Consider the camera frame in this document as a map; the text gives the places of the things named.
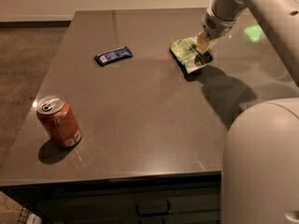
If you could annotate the blue rxbar blueberry bar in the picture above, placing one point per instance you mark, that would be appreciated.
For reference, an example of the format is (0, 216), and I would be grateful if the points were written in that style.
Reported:
(112, 56)

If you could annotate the black drawer handle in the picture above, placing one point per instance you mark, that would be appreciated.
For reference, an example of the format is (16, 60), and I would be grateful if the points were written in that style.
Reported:
(153, 209)

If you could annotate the dark drawer cabinet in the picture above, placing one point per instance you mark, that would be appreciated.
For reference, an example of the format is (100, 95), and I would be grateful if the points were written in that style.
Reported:
(194, 199)

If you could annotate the red soda can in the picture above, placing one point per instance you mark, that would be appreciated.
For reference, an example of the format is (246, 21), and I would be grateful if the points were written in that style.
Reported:
(58, 119)

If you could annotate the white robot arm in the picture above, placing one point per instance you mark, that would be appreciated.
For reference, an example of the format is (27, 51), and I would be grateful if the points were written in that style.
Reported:
(260, 171)

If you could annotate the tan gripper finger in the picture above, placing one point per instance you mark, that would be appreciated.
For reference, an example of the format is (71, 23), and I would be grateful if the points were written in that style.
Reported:
(202, 42)

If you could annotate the green jalapeno chip bag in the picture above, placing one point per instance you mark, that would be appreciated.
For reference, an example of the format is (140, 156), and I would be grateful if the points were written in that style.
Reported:
(184, 50)

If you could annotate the black wire basket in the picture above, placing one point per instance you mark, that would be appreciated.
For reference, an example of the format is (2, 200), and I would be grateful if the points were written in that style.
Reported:
(26, 217)

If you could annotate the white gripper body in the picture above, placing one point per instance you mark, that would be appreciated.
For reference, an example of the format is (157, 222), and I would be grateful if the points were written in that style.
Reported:
(216, 26)

